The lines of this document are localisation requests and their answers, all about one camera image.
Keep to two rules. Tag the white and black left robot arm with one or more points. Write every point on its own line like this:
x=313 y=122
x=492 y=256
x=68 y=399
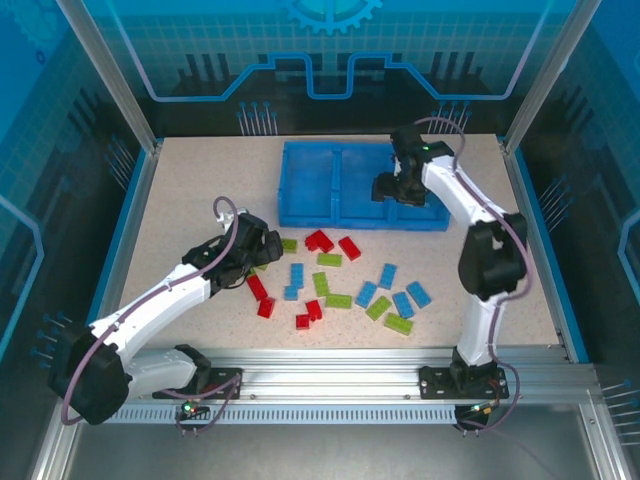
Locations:
x=150 y=305

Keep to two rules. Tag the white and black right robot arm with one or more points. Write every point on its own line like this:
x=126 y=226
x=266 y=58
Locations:
x=480 y=325

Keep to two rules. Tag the blue three-compartment plastic tray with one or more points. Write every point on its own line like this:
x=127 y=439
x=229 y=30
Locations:
x=310 y=175

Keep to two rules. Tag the blue table edge trim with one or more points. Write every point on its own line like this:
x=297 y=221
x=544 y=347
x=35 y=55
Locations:
x=131 y=200
x=533 y=200

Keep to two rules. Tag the small controller board with LED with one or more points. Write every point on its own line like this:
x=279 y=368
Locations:
x=192 y=409
x=480 y=410

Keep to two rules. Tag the grey metal bottom plate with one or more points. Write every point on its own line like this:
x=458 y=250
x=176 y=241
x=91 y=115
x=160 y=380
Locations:
x=325 y=455

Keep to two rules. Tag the aluminium mounting rail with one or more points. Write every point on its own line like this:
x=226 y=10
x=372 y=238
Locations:
x=325 y=370

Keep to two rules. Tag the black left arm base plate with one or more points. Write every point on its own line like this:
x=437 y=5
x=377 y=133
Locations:
x=222 y=372

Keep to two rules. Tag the aluminium frame post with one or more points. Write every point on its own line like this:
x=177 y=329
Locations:
x=546 y=75
x=120 y=85

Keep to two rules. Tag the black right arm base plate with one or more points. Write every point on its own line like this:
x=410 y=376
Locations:
x=432 y=382

